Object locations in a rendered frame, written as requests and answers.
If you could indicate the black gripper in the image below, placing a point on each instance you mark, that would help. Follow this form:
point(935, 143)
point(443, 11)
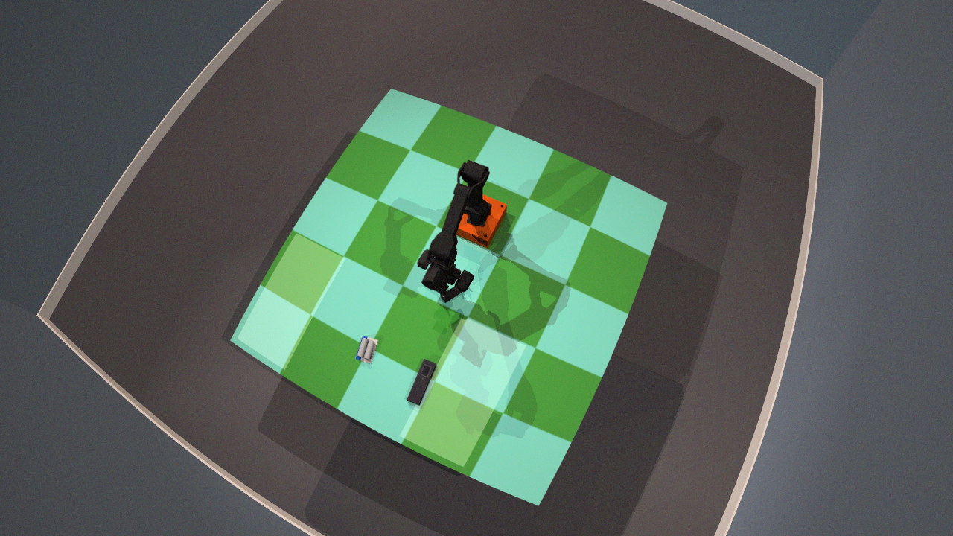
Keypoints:
point(463, 281)

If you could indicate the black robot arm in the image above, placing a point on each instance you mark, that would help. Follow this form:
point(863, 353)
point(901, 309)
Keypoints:
point(466, 200)

